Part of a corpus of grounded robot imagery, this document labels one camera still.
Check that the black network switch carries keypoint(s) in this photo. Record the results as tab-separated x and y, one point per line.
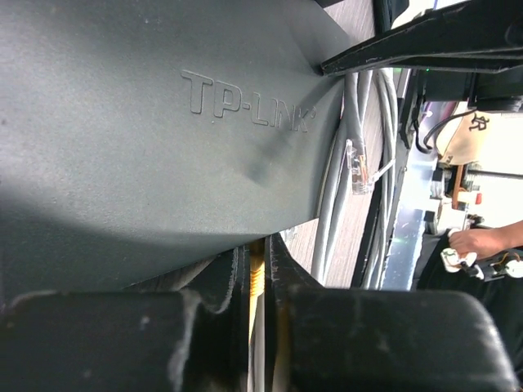
140	136

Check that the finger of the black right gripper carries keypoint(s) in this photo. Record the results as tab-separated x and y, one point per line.
483	63
461	29

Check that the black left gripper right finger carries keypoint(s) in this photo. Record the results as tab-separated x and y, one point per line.
332	339

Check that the person's hand in background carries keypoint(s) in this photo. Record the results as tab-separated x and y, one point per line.
484	242

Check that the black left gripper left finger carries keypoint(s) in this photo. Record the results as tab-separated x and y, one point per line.
191	339

